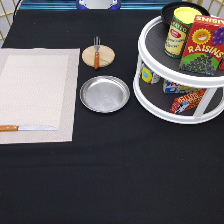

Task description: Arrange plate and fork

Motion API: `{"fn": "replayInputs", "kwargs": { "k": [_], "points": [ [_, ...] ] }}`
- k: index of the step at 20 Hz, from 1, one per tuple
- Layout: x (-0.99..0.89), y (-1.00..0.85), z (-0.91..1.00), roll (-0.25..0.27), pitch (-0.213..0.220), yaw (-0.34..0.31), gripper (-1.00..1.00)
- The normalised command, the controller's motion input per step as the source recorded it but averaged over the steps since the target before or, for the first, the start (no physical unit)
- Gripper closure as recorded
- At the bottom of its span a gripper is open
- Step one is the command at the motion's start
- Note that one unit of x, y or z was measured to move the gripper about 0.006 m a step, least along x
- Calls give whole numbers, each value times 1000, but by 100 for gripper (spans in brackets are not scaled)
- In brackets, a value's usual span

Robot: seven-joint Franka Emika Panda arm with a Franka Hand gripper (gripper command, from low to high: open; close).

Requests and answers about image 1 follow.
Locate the white blue food box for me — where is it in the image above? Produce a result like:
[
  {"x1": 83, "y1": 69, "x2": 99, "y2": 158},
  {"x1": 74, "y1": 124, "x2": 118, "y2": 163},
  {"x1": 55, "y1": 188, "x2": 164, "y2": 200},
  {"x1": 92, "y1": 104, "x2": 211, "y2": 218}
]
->
[{"x1": 163, "y1": 80, "x2": 197, "y2": 94}]

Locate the blue yellow small can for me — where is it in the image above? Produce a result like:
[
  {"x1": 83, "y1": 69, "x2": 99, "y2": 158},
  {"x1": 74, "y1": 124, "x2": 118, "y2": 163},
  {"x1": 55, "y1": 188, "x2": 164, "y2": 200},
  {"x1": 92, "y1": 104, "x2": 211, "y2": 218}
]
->
[{"x1": 141, "y1": 64, "x2": 160, "y2": 84}]

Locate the round wooden coaster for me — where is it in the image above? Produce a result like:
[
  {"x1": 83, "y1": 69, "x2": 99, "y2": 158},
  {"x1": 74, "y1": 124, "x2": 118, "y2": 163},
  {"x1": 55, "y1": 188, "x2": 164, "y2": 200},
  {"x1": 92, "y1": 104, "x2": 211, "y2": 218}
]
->
[{"x1": 82, "y1": 45, "x2": 115, "y2": 67}]

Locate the beige woven placemat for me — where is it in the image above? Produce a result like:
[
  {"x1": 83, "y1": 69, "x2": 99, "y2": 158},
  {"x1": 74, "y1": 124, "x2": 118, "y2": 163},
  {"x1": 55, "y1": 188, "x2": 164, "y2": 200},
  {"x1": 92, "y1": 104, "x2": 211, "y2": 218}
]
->
[{"x1": 0, "y1": 48, "x2": 80, "y2": 144}]

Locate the black bowl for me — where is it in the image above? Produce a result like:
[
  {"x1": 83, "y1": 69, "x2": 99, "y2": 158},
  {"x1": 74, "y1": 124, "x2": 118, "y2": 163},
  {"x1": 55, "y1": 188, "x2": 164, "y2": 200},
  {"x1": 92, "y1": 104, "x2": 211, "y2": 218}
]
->
[{"x1": 161, "y1": 1, "x2": 210, "y2": 28}]

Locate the red raisins box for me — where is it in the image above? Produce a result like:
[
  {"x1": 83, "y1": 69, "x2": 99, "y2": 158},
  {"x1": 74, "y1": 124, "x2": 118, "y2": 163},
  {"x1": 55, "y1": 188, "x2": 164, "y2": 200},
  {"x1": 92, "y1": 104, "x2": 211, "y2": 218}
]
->
[{"x1": 179, "y1": 15, "x2": 224, "y2": 76}]

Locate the red orange snack box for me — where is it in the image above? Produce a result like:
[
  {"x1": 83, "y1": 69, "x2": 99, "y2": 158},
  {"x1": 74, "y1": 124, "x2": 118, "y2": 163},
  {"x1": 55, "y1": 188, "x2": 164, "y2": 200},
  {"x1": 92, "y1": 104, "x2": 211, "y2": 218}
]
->
[{"x1": 170, "y1": 89, "x2": 206, "y2": 114}]

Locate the round silver metal plate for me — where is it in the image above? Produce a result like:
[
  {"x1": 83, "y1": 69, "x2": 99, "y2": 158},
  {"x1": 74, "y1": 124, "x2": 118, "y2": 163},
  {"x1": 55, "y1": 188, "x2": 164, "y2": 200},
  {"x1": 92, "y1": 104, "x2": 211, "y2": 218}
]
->
[{"x1": 80, "y1": 76, "x2": 130, "y2": 113}]

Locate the white two-tier turntable shelf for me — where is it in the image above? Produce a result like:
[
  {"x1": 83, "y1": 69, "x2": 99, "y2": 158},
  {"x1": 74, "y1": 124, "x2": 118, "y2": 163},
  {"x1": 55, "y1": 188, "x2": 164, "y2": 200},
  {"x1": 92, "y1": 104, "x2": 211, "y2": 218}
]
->
[{"x1": 133, "y1": 16, "x2": 224, "y2": 124}]

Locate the wooden handled knife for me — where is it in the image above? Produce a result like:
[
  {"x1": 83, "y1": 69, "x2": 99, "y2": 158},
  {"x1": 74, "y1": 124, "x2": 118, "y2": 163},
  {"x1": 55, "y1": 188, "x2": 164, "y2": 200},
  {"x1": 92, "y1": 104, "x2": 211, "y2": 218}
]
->
[{"x1": 0, "y1": 125, "x2": 57, "y2": 131}]

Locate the wooden handled fork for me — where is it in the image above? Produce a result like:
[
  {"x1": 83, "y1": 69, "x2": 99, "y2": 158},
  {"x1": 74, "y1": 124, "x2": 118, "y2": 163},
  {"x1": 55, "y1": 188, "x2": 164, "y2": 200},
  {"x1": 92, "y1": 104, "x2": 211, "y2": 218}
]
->
[{"x1": 94, "y1": 36, "x2": 100, "y2": 70}]

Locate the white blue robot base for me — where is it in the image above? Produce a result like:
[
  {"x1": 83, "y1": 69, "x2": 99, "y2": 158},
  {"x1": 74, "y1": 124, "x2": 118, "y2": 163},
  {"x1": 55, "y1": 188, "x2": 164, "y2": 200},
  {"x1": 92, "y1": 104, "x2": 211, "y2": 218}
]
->
[{"x1": 76, "y1": 0, "x2": 121, "y2": 10}]

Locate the yellow lidded green can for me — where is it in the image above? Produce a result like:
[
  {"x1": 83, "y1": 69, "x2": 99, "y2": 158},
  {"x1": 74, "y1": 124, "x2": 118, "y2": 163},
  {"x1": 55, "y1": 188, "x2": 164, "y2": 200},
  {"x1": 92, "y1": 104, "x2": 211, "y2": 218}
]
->
[{"x1": 164, "y1": 7, "x2": 201, "y2": 58}]

